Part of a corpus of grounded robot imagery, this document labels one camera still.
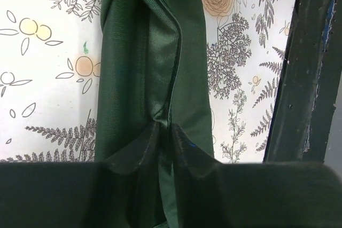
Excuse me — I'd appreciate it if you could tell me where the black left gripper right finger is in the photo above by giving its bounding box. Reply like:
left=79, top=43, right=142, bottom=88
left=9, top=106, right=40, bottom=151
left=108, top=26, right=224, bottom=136
left=171, top=125, right=341, bottom=227

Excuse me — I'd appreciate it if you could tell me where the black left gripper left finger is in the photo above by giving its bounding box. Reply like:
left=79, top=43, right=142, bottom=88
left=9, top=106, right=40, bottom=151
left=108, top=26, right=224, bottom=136
left=1, top=122, right=159, bottom=227

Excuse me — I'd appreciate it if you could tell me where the dark green cloth napkin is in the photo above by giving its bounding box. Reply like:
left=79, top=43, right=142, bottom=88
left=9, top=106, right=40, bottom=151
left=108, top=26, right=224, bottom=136
left=95, top=0, right=214, bottom=227

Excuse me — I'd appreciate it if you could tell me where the floral patterned tablecloth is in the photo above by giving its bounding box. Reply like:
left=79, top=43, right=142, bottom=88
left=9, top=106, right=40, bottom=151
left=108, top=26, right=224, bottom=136
left=1, top=0, right=295, bottom=163

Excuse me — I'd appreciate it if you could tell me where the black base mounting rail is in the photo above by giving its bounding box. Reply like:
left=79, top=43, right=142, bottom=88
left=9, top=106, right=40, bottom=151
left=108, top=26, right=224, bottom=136
left=263, top=0, right=341, bottom=162

